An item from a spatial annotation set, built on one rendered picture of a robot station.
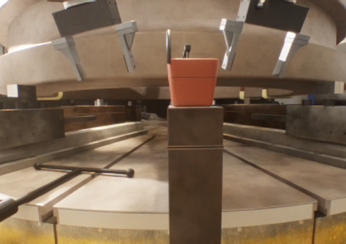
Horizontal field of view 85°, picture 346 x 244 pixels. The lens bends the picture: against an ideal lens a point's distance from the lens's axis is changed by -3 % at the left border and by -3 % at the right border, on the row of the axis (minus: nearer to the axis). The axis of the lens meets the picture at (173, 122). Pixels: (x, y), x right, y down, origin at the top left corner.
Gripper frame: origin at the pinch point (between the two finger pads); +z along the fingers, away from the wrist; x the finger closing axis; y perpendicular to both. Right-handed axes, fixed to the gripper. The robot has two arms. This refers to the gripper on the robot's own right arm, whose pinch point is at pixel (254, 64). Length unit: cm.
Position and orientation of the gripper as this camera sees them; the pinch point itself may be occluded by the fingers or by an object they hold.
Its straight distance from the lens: 51.4
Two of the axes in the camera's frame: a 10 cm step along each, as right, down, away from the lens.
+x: 9.9, 0.9, 1.4
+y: 0.8, 4.8, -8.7
